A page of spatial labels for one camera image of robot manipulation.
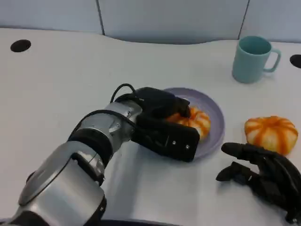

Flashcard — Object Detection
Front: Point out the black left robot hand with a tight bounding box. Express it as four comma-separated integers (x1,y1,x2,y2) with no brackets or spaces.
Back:
135,87,191,123

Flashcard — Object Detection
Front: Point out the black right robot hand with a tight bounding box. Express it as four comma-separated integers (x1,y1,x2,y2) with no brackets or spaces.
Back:
215,142,301,223

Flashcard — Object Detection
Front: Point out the orange white toy bread roll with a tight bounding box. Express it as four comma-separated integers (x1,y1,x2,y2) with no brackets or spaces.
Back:
168,106,212,142
244,115,299,156

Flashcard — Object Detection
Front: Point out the lilac plate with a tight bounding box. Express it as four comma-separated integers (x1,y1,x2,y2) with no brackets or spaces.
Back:
162,87,226,162

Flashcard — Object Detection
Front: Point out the pale green mug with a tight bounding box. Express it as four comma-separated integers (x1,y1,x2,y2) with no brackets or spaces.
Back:
231,35,282,84

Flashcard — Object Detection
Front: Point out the black round table grommet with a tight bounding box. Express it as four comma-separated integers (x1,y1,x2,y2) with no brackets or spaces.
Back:
10,39,32,53
289,54,301,69

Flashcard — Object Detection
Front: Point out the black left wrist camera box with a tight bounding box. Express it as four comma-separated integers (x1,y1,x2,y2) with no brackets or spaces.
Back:
130,113,200,162

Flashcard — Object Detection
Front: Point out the black forearm cable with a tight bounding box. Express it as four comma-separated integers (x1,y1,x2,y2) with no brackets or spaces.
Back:
87,109,137,129

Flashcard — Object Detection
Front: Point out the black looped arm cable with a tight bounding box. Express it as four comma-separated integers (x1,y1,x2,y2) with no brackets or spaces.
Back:
110,83,142,104

